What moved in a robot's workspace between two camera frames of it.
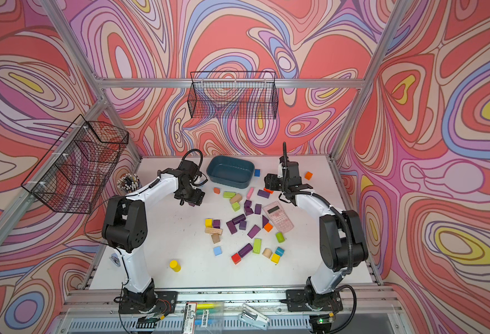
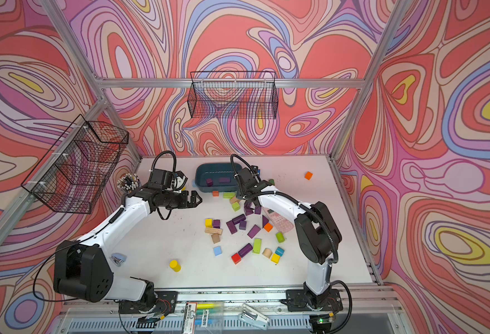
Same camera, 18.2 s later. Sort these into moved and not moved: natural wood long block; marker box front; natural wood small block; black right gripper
Moved: black right gripper
Not moved: natural wood long block; natural wood small block; marker box front
